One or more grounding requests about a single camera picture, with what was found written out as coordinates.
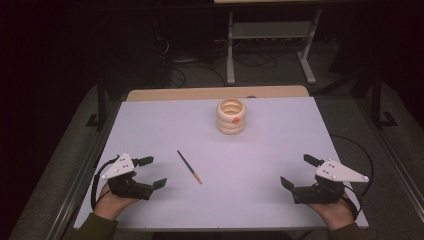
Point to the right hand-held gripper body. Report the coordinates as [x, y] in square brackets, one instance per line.
[333, 173]

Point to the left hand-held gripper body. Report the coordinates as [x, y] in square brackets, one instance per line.
[120, 168]

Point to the dark blue pen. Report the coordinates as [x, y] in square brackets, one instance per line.
[189, 166]

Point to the cream ribbed pen holder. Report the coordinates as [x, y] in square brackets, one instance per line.
[230, 125]

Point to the person's left hand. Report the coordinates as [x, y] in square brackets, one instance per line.
[108, 205]

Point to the person's right hand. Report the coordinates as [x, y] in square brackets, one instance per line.
[336, 213]

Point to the white table mat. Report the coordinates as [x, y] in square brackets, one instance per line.
[233, 186]

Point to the black metal stand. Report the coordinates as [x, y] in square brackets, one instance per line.
[376, 100]
[101, 100]

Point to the aluminium frame rail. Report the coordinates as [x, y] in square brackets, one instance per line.
[74, 200]
[400, 166]

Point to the white metal desk frame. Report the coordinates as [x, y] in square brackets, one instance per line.
[230, 50]

